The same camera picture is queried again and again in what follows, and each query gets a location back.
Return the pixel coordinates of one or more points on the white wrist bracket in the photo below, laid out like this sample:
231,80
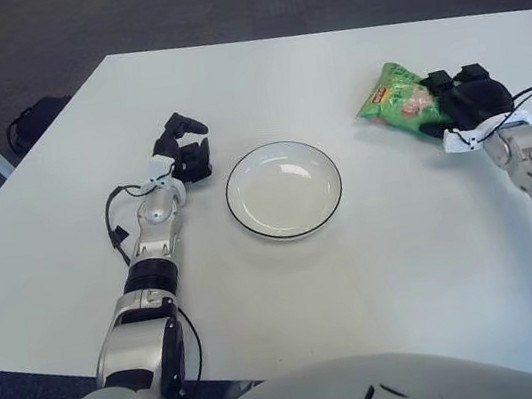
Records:
454,141
158,166

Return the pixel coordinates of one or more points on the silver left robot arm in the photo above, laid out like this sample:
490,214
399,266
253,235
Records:
155,217

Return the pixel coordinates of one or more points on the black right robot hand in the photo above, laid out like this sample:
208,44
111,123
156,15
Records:
478,102

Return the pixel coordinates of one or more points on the black backpack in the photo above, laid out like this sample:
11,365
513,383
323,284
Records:
38,121

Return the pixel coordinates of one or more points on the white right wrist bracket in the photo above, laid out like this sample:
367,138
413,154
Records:
454,141

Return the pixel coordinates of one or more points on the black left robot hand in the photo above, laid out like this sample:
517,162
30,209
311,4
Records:
194,162

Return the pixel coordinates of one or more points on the green snack chip bag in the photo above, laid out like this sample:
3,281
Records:
392,103

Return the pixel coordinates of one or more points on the white plate black rim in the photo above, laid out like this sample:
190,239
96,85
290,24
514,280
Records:
283,191

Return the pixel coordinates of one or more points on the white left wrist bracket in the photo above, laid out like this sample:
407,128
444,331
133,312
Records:
158,166

